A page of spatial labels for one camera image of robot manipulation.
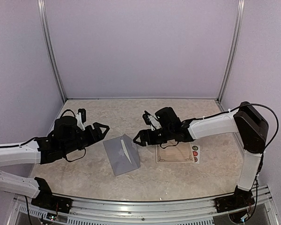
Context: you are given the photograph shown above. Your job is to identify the aluminium frame post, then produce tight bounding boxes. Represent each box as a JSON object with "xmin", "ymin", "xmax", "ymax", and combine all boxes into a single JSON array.
[
  {"xmin": 216, "ymin": 0, "xmax": 245, "ymax": 105},
  {"xmin": 37, "ymin": 0, "xmax": 67, "ymax": 103}
]

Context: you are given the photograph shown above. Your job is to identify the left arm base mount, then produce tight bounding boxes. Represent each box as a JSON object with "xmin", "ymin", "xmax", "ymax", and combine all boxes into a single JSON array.
[{"xmin": 31, "ymin": 177, "xmax": 73, "ymax": 214}]

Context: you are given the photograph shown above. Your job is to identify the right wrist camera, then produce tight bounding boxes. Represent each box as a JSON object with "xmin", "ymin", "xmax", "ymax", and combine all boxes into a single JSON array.
[{"xmin": 142, "ymin": 111, "xmax": 161, "ymax": 131}]

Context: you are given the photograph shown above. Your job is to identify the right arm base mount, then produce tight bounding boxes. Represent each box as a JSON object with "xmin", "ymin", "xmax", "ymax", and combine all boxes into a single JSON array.
[{"xmin": 214, "ymin": 186, "xmax": 255, "ymax": 213}]

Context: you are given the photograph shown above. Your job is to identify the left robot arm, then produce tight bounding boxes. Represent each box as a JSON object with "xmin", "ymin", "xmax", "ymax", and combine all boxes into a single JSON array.
[{"xmin": 0, "ymin": 114, "xmax": 110, "ymax": 209}]

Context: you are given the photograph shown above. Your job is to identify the beige lined letter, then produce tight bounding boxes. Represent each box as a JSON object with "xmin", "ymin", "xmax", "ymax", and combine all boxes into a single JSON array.
[
  {"xmin": 155, "ymin": 142, "xmax": 195, "ymax": 164},
  {"xmin": 120, "ymin": 139, "xmax": 132, "ymax": 164}
]

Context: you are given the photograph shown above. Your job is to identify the grey paper envelope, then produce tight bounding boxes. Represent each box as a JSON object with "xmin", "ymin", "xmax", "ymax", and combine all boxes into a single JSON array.
[{"xmin": 103, "ymin": 134, "xmax": 141, "ymax": 176}]

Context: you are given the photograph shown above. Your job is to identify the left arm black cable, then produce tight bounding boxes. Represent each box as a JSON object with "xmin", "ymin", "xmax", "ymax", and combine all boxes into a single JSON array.
[{"xmin": 65, "ymin": 147, "xmax": 87, "ymax": 163}]

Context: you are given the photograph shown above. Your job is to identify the front aluminium rail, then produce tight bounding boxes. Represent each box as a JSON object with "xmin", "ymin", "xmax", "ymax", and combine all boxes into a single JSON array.
[{"xmin": 13, "ymin": 185, "xmax": 276, "ymax": 225}]

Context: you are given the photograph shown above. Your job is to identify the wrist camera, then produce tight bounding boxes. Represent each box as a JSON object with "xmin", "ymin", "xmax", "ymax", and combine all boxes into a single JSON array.
[
  {"xmin": 75, "ymin": 108, "xmax": 86, "ymax": 131},
  {"xmin": 142, "ymin": 111, "xmax": 161, "ymax": 131}
]

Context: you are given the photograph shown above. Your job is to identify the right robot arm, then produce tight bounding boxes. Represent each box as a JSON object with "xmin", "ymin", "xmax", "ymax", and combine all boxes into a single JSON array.
[{"xmin": 133, "ymin": 102, "xmax": 269, "ymax": 208}]

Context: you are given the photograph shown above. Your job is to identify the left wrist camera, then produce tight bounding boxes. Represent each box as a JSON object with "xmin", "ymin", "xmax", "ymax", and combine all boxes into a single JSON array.
[{"xmin": 75, "ymin": 108, "xmax": 86, "ymax": 131}]

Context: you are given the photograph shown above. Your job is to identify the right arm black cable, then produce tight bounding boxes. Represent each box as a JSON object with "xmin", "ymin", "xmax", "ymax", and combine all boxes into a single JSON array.
[{"xmin": 201, "ymin": 103, "xmax": 279, "ymax": 153}]

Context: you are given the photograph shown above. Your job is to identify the right aluminium frame post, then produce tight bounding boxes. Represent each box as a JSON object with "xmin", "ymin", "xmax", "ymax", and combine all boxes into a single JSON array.
[{"xmin": 216, "ymin": 0, "xmax": 245, "ymax": 105}]

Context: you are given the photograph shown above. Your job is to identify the left aluminium frame post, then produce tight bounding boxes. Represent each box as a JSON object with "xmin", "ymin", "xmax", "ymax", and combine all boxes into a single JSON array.
[{"xmin": 37, "ymin": 0, "xmax": 67, "ymax": 103}]

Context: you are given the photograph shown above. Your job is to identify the white sticker sheet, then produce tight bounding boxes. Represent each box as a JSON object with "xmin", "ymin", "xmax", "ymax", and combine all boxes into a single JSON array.
[{"xmin": 191, "ymin": 144, "xmax": 200, "ymax": 164}]

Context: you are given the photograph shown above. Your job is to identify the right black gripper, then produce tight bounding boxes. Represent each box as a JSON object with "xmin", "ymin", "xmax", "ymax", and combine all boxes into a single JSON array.
[{"xmin": 133, "ymin": 126, "xmax": 174, "ymax": 146}]

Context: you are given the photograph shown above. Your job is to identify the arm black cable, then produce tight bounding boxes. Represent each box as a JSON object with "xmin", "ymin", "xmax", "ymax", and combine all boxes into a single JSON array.
[
  {"xmin": 65, "ymin": 147, "xmax": 87, "ymax": 163},
  {"xmin": 201, "ymin": 103, "xmax": 279, "ymax": 153}
]

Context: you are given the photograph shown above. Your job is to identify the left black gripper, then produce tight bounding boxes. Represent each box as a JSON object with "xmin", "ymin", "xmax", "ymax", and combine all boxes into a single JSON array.
[{"xmin": 62, "ymin": 122, "xmax": 109, "ymax": 155}]

